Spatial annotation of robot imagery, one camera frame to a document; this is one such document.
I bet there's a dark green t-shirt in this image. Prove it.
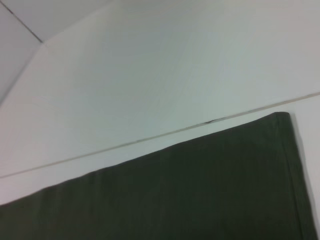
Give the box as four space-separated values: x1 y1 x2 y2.
0 111 320 240

